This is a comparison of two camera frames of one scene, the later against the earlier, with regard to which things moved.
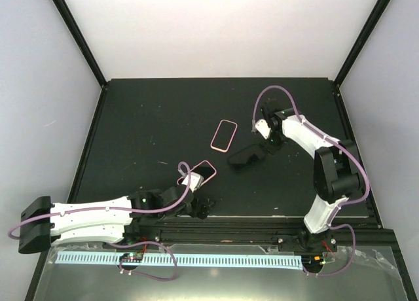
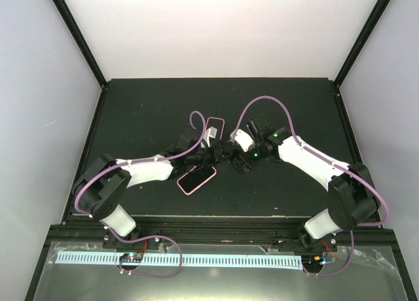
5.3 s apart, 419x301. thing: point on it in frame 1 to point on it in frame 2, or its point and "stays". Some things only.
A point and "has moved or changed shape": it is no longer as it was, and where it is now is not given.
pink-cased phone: [224, 135] has moved or changed shape
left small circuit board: [131, 257] stays
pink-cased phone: [204, 169] stays
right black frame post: [364, 35] stays
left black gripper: [204, 208] to [217, 156]
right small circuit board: [312, 262] stays
